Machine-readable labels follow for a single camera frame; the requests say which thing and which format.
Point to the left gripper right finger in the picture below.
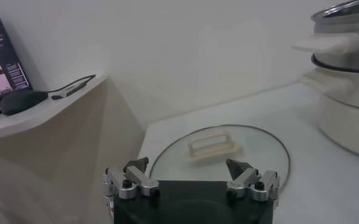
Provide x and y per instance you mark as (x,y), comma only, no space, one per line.
(246,182)

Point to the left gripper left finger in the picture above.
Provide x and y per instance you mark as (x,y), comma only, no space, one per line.
(136,182)

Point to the round glass pot lid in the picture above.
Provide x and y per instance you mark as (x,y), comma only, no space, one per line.
(212,149)

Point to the white side table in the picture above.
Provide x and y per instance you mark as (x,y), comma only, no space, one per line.
(60,146)

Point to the silver USB hub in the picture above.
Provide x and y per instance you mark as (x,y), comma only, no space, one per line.
(71,90)

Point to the cream electric cooker base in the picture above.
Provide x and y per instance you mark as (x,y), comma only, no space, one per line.
(350,118)

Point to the black computer mouse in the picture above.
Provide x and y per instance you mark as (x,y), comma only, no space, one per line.
(22,102)

